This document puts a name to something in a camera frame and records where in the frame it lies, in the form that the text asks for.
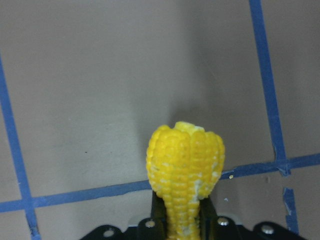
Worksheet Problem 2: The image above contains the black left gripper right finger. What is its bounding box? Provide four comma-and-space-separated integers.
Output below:
199, 197, 217, 240

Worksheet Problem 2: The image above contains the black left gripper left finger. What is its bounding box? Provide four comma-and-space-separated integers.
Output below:
151, 191, 167, 240

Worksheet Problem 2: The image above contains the yellow corn cob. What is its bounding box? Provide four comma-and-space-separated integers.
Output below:
146, 121, 225, 240

